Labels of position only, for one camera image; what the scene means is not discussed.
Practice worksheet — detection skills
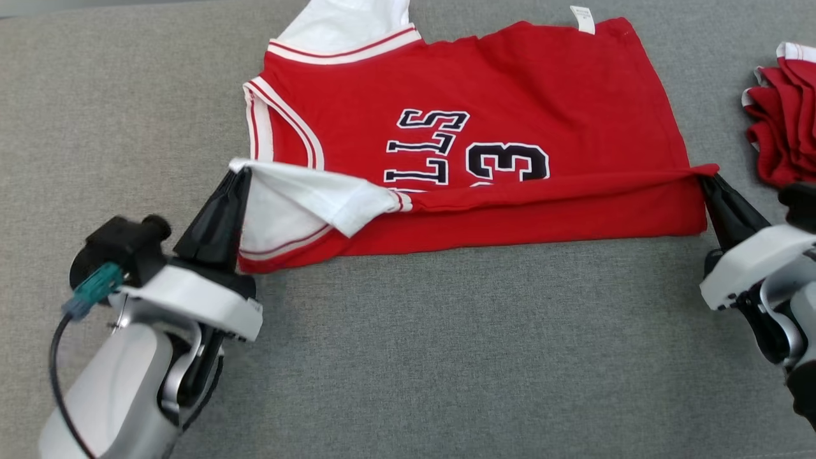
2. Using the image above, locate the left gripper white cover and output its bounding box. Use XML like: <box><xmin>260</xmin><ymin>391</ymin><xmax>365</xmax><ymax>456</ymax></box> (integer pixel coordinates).
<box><xmin>118</xmin><ymin>167</ymin><xmax>263</xmax><ymax>342</ymax></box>

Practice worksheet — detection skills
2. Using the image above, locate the crumpled red white garment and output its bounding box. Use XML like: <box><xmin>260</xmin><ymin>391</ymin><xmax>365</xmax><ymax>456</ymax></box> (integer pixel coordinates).
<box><xmin>741</xmin><ymin>41</ymin><xmax>816</xmax><ymax>189</ymax></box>

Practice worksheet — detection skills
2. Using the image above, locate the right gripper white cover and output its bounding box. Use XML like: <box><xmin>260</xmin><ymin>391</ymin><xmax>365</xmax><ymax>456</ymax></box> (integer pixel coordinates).
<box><xmin>699</xmin><ymin>173</ymin><xmax>816</xmax><ymax>311</ymax></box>

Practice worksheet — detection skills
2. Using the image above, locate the left teal connector black cable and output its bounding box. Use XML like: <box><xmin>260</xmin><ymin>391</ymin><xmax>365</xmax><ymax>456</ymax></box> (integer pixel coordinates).
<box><xmin>50</xmin><ymin>263</ymin><xmax>123</xmax><ymax>459</ymax></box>

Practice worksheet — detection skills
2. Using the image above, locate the red white basketball jersey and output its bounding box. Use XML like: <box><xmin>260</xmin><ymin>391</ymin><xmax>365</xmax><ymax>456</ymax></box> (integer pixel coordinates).
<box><xmin>228</xmin><ymin>0</ymin><xmax>721</xmax><ymax>275</ymax></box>

